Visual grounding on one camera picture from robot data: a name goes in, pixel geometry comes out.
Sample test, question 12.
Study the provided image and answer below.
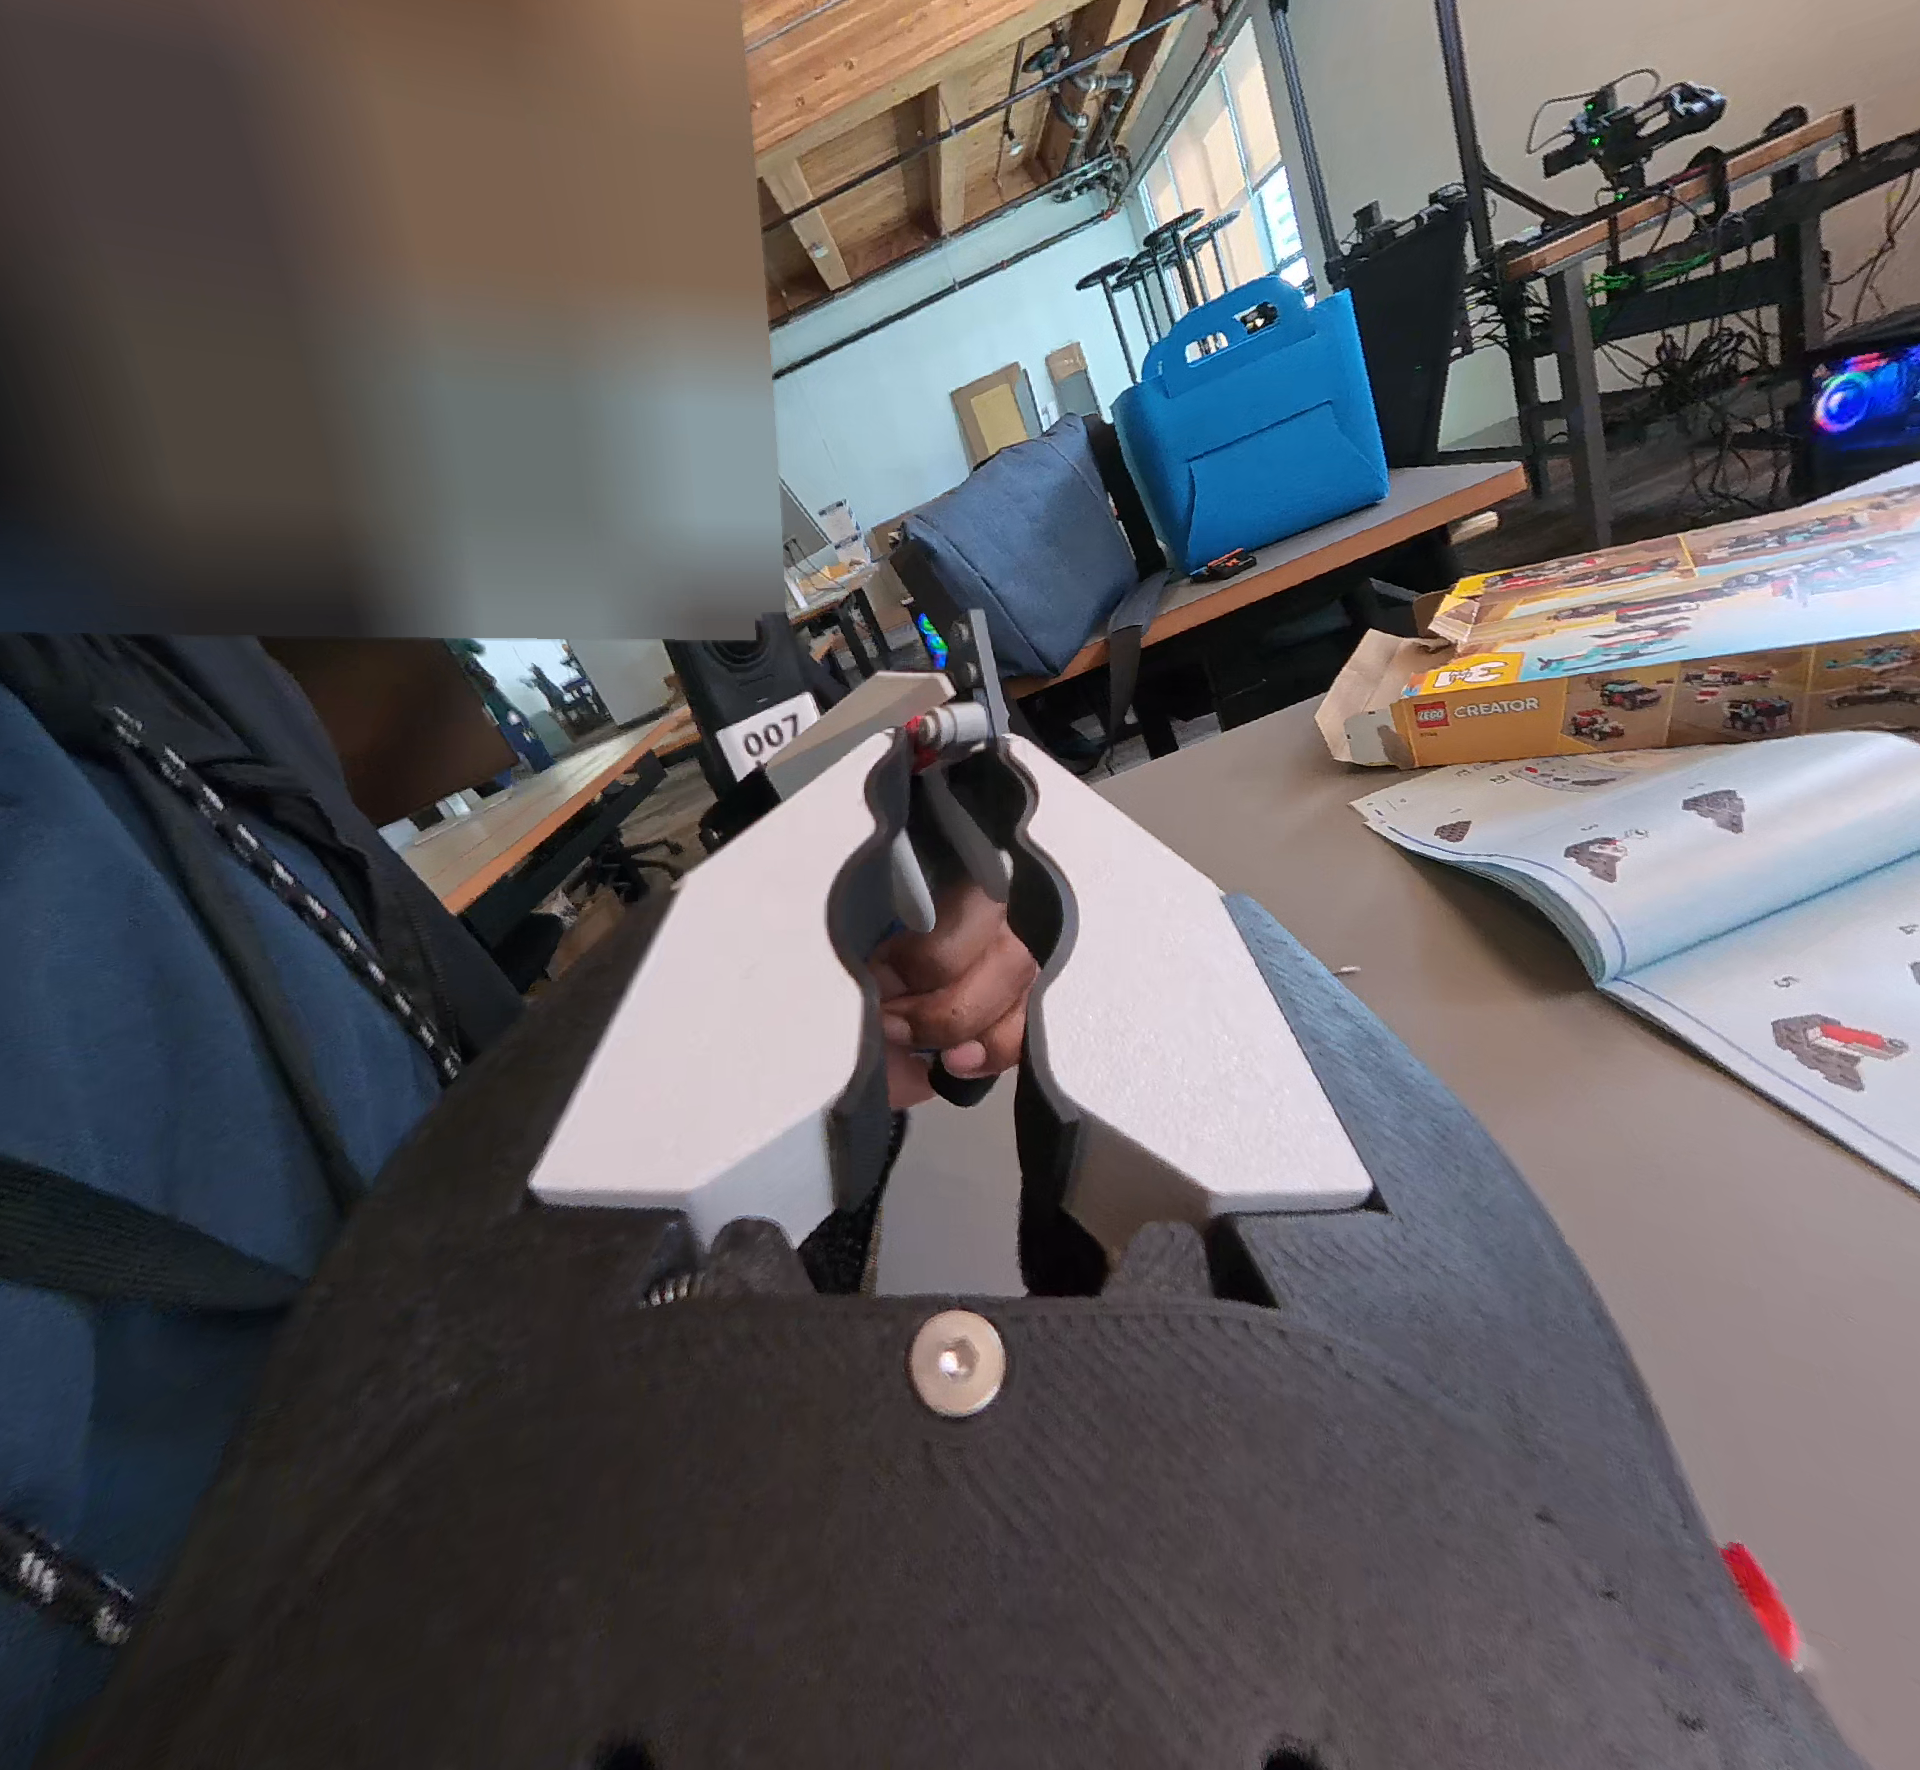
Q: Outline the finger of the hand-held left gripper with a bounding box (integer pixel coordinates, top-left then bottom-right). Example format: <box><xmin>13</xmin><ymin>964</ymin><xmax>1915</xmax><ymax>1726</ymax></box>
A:
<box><xmin>885</xmin><ymin>764</ymin><xmax>942</xmax><ymax>934</ymax></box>
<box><xmin>762</xmin><ymin>669</ymin><xmax>962</xmax><ymax>807</ymax></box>

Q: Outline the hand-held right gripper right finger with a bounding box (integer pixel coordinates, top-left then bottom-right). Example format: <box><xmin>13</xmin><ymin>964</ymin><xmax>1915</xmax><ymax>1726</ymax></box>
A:
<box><xmin>1007</xmin><ymin>736</ymin><xmax>1379</xmax><ymax>1225</ymax></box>

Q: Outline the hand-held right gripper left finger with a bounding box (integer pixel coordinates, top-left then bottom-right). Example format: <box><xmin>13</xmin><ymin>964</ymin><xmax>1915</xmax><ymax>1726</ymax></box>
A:
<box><xmin>525</xmin><ymin>728</ymin><xmax>917</xmax><ymax>1232</ymax></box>

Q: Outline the wooden top office desk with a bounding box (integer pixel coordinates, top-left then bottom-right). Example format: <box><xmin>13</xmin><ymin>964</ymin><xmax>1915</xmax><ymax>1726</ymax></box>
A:
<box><xmin>395</xmin><ymin>713</ymin><xmax>699</xmax><ymax>954</ymax></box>

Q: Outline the person's left hand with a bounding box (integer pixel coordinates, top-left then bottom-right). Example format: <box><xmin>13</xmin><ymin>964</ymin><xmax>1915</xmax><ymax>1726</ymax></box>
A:
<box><xmin>872</xmin><ymin>886</ymin><xmax>1041</xmax><ymax>1113</ymax></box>

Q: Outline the denim blue bag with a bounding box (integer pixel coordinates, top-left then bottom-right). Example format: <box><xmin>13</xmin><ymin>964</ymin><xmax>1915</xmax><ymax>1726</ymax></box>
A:
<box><xmin>891</xmin><ymin>413</ymin><xmax>1164</xmax><ymax>692</ymax></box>

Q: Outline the black computer monitor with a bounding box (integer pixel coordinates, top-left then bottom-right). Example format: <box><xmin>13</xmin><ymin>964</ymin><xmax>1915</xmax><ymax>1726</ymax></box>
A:
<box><xmin>262</xmin><ymin>636</ymin><xmax>518</xmax><ymax>828</ymax></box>

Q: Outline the cardboard sheet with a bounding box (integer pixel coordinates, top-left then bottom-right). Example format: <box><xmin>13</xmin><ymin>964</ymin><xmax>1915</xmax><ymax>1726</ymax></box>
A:
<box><xmin>949</xmin><ymin>362</ymin><xmax>1041</xmax><ymax>470</ymax></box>

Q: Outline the black jacket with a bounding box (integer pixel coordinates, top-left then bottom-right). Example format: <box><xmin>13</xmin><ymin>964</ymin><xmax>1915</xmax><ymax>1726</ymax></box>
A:
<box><xmin>0</xmin><ymin>636</ymin><xmax>527</xmax><ymax>1037</ymax></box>

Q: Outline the bright blue felt bag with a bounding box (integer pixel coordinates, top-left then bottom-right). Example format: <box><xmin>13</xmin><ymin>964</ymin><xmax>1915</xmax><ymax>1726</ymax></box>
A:
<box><xmin>1110</xmin><ymin>274</ymin><xmax>1390</xmax><ymax>573</ymax></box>

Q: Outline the instruction booklet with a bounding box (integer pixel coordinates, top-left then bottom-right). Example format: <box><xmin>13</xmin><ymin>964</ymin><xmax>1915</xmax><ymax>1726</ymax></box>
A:
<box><xmin>1350</xmin><ymin>728</ymin><xmax>1920</xmax><ymax>1193</ymax></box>

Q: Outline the wood edged grey table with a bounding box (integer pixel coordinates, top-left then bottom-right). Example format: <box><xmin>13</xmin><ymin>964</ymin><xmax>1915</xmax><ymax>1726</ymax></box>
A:
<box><xmin>780</xmin><ymin>457</ymin><xmax>1532</xmax><ymax>753</ymax></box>

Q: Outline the yellow toy box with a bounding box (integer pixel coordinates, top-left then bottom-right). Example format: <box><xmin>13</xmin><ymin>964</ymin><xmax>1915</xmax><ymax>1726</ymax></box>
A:
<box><xmin>1317</xmin><ymin>482</ymin><xmax>1920</xmax><ymax>771</ymax></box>

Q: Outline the black slanted panel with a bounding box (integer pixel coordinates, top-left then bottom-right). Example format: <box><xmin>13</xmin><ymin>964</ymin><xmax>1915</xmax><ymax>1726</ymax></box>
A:
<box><xmin>1326</xmin><ymin>201</ymin><xmax>1478</xmax><ymax>467</ymax></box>

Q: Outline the red white brick assembly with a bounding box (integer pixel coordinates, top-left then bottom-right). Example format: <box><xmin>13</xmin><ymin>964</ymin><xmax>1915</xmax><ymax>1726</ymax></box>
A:
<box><xmin>1717</xmin><ymin>1543</ymin><xmax>1801</xmax><ymax>1666</ymax></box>

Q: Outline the computer tower rainbow fan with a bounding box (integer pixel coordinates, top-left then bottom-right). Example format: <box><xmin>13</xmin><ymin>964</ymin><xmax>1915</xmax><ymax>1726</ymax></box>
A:
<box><xmin>1791</xmin><ymin>316</ymin><xmax>1920</xmax><ymax>498</ymax></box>

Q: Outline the wooden top workbench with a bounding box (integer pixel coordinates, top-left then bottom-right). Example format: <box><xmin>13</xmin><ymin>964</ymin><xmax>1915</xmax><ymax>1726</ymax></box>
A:
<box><xmin>1493</xmin><ymin>106</ymin><xmax>1862</xmax><ymax>550</ymax></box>

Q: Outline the black white speckled drawstring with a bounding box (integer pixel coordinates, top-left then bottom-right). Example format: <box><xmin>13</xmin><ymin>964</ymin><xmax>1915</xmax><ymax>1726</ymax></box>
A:
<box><xmin>0</xmin><ymin>1515</ymin><xmax>136</xmax><ymax>1644</ymax></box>
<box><xmin>106</xmin><ymin>705</ymin><xmax>466</xmax><ymax>1084</ymax></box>

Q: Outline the black flat strap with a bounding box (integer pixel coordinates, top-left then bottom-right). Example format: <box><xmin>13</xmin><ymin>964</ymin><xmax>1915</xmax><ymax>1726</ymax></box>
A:
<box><xmin>0</xmin><ymin>1154</ymin><xmax>302</xmax><ymax>1315</ymax></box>

